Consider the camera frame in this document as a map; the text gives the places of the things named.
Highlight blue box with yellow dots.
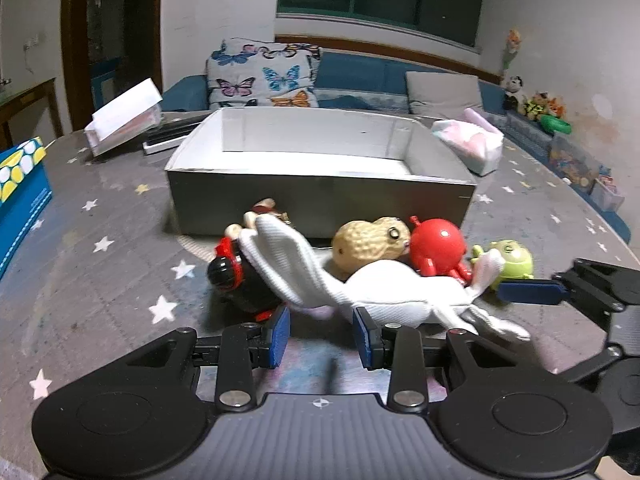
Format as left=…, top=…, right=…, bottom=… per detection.
left=0, top=136, right=54, bottom=281

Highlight clear plastic box with paper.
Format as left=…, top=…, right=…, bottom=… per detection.
left=83, top=78, right=164, bottom=159

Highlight green round creature toy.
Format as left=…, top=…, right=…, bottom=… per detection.
left=471, top=240, right=535, bottom=292

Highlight small clear box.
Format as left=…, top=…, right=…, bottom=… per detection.
left=590, top=175, right=626, bottom=213

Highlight tan peanut toy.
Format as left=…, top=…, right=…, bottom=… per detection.
left=331, top=217, right=413, bottom=282

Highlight plush flower toy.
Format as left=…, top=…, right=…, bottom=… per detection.
left=501, top=29, right=523, bottom=86

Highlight white plush rabbit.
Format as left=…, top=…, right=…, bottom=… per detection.
left=239, top=214, right=532, bottom=343

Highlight clear storage box with toys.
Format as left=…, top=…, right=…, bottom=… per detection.
left=549, top=132, right=604, bottom=192

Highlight pastel tissue pack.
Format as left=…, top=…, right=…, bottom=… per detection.
left=431, top=107, right=505, bottom=177

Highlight blue sofa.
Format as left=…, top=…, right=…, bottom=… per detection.
left=161, top=52, right=632, bottom=243

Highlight brown door frame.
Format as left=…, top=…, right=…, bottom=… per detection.
left=60, top=0, right=165, bottom=133

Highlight green toy ring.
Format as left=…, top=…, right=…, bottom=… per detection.
left=539, top=114, right=572, bottom=136

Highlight orange and yellow plush toys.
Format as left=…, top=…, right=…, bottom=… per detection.
left=522, top=91, right=567, bottom=121

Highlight red round octopus toy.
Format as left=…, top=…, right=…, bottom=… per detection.
left=407, top=215, right=473, bottom=283

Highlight wooden side table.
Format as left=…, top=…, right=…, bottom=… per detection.
left=0, top=77, right=63, bottom=151

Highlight white round mat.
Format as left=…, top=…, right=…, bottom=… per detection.
left=177, top=233, right=223, bottom=262

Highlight grey star-printed tablecloth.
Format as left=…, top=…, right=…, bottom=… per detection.
left=0, top=112, right=640, bottom=480

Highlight black and white flat device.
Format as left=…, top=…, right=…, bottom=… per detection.
left=142, top=112, right=211, bottom=157

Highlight panda plush toy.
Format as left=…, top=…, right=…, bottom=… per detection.
left=502, top=75, right=526, bottom=111

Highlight butterfly print pillow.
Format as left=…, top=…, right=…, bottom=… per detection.
left=206, top=38, right=323, bottom=110

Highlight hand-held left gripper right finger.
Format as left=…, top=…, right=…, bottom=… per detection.
left=353, top=307, right=518, bottom=409

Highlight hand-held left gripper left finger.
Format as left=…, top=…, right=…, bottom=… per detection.
left=124, top=306, right=292, bottom=410

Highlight black and red doll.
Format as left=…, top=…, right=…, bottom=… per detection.
left=207, top=199, right=293, bottom=324

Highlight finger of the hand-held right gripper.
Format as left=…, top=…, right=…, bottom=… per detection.
left=498, top=258, right=640, bottom=313
left=564, top=342, right=632, bottom=386

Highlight grey pillow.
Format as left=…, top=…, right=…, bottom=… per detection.
left=405, top=71, right=484, bottom=120

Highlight grey cardboard box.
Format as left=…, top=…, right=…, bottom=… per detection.
left=165, top=106, right=478, bottom=241

